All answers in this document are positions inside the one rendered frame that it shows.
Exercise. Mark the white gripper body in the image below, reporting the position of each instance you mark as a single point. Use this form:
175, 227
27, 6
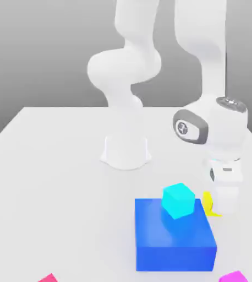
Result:
226, 198

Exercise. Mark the small yellow cube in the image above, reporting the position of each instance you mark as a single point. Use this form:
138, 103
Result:
206, 199

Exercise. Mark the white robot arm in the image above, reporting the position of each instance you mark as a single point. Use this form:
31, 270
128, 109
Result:
126, 72

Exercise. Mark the small cyan cube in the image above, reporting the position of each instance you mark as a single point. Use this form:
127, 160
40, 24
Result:
177, 199

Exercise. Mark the small magenta cube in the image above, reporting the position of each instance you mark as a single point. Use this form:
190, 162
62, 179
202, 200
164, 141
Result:
233, 277

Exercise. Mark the small pink cube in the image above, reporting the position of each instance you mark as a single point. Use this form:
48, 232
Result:
49, 278

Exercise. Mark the large blue box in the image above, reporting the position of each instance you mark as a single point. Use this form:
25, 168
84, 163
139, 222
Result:
174, 246

